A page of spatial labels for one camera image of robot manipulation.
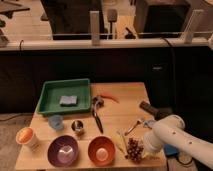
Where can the black handled can opener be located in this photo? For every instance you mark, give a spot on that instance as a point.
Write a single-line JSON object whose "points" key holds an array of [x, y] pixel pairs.
{"points": [[97, 103]]}

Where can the blue box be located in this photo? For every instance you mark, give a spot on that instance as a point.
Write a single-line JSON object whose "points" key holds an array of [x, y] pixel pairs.
{"points": [[170, 150]]}

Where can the green plastic tray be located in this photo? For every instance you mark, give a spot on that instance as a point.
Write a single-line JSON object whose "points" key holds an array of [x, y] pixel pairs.
{"points": [[52, 91]]}

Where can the bunch of dark grapes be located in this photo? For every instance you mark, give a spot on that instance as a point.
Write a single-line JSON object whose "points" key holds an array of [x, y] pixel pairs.
{"points": [[134, 150]]}

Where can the purple bowl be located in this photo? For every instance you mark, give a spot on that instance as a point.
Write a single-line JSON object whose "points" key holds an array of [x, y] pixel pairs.
{"points": [[63, 151]]}

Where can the red bowl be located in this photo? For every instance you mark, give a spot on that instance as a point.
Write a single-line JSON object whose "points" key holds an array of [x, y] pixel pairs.
{"points": [[101, 151]]}

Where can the black handled tool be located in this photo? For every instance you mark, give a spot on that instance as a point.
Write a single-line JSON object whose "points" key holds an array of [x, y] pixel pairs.
{"points": [[158, 114]]}

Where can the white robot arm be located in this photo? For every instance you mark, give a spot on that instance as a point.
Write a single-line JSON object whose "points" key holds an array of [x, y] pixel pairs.
{"points": [[170, 130]]}

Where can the orange and white cup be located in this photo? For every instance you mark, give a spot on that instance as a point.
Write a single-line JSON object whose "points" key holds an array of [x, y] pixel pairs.
{"points": [[27, 137]]}

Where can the orange carrot toy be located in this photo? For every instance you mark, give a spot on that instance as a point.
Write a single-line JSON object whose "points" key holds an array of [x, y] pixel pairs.
{"points": [[109, 97]]}

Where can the small blue plastic cup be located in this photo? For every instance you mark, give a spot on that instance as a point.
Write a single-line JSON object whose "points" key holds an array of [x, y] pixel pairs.
{"points": [[56, 122]]}

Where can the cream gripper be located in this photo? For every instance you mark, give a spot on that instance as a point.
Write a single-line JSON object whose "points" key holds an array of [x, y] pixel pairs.
{"points": [[145, 153]]}

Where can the metal spoon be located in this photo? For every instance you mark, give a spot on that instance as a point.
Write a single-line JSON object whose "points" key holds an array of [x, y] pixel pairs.
{"points": [[138, 122]]}

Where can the blue cloth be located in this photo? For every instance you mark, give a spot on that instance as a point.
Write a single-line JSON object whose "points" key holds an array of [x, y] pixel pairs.
{"points": [[149, 123]]}

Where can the blue sponge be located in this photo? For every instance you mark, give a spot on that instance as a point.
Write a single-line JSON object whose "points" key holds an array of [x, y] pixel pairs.
{"points": [[68, 100]]}

